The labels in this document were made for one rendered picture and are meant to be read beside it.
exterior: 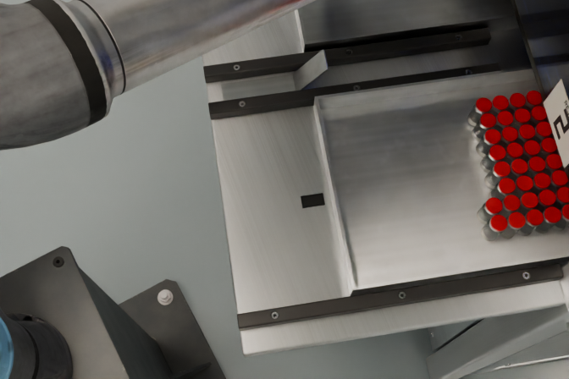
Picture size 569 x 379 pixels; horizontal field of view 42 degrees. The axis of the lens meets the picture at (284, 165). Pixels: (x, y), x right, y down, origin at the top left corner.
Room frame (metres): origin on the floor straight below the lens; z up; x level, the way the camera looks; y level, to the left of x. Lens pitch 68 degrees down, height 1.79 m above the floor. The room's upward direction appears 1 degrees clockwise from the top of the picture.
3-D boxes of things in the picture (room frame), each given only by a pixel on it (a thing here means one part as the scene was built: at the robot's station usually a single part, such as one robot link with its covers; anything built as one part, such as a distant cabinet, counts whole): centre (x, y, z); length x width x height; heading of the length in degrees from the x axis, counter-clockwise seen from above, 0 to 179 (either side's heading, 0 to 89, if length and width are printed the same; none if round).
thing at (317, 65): (0.48, 0.02, 0.91); 0.14 x 0.03 x 0.06; 101
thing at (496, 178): (0.35, -0.27, 0.91); 0.18 x 0.02 x 0.05; 10
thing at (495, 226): (0.27, -0.26, 0.91); 0.02 x 0.02 x 0.05
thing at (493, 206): (0.30, -0.26, 0.91); 0.02 x 0.02 x 0.05
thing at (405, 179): (0.35, -0.23, 0.90); 0.34 x 0.26 x 0.04; 100
